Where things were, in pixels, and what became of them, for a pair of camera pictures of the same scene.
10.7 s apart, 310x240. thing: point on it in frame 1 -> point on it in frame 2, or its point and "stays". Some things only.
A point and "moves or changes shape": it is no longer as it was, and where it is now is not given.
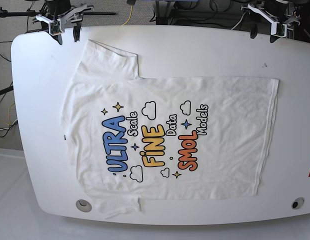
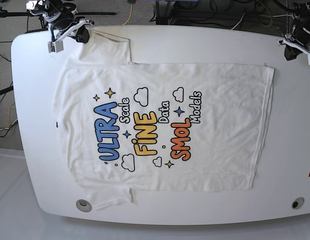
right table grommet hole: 297,203 stays
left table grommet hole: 83,205 stays
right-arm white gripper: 271,20 -> 291,53
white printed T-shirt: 187,138 moves or changes shape
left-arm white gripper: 64,20 -> 83,34
